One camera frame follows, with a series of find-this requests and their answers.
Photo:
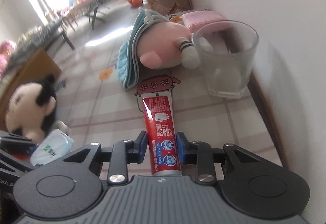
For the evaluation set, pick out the checked plastic tablecloth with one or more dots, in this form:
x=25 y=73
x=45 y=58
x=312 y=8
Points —
x=189 y=132

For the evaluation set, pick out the white wet wipe pack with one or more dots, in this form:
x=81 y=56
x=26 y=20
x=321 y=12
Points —
x=56 y=145

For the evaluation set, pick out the pink sponge cloth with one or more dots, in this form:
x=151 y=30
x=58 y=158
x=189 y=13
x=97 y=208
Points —
x=197 y=19

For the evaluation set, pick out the red toothpaste tube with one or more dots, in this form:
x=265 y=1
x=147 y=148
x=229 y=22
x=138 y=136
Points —
x=159 y=121

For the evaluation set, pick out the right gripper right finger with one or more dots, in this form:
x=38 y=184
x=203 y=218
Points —
x=200 y=155

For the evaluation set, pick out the pink plush toy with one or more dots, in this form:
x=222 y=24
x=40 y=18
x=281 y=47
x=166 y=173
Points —
x=166 y=45

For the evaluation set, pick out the black-haired plush doll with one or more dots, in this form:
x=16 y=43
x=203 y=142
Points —
x=32 y=109

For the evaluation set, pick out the cardboard box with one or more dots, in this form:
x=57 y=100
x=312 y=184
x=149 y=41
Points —
x=36 y=67

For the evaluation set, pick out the blue folded towel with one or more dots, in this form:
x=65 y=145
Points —
x=127 y=61

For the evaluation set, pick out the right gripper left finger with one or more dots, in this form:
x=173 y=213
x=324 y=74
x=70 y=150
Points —
x=123 y=153

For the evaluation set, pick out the clear drinking glass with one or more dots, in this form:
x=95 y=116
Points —
x=226 y=50

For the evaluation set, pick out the background folding table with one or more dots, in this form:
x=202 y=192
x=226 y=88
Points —
x=87 y=8

